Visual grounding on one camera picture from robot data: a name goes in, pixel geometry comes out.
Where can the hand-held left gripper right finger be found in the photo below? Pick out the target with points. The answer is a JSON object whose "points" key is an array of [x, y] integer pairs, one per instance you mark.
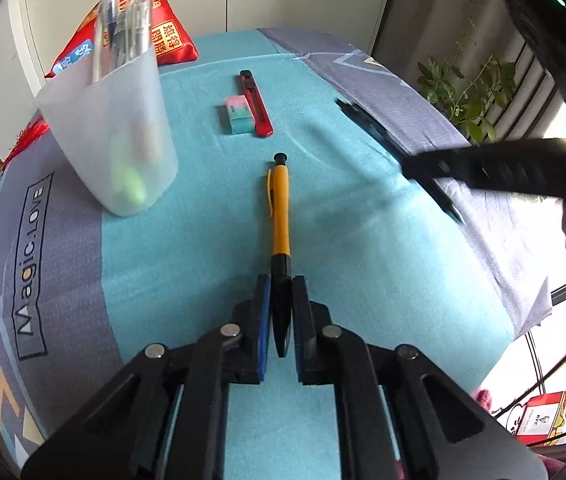
{"points": [[297, 330]]}

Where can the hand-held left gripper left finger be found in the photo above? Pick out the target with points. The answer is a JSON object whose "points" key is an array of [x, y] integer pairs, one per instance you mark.
{"points": [[263, 330]]}

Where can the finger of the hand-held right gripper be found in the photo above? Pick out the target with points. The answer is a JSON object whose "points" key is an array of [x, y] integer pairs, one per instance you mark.
{"points": [[488, 165]]}

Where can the yellow mechanical pencil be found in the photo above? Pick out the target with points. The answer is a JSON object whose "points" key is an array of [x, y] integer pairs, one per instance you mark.
{"points": [[280, 210]]}

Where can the black pen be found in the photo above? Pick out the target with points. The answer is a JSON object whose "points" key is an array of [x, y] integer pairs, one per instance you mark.
{"points": [[373, 125]]}

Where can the translucent plastic cup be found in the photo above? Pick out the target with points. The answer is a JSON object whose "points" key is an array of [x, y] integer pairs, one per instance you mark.
{"points": [[113, 130]]}

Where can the green potted plant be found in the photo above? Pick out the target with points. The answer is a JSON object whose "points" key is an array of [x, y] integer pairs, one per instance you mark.
{"points": [[463, 95]]}

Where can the green highlighter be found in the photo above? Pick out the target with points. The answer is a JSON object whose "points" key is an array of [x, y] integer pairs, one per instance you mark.
{"points": [[128, 185]]}

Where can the pink clothing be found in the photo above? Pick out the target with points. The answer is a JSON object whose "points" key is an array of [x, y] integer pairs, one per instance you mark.
{"points": [[483, 400]]}

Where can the pink and green eraser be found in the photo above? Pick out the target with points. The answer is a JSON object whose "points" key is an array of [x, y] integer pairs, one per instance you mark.
{"points": [[239, 116]]}

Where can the red utility knife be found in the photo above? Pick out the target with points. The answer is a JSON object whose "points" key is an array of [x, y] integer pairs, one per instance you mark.
{"points": [[258, 110]]}

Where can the red and white carton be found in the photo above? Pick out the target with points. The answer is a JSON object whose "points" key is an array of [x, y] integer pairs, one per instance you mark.
{"points": [[548, 402]]}

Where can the red printed pyramid pillow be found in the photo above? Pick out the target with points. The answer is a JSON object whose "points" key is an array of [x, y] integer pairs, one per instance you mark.
{"points": [[173, 45]]}

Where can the red tassel charm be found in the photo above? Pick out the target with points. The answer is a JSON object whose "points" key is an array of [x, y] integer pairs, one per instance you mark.
{"points": [[30, 135]]}

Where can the blue pen with clear cap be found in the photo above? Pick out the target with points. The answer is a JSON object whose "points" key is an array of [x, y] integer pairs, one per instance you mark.
{"points": [[105, 25]]}

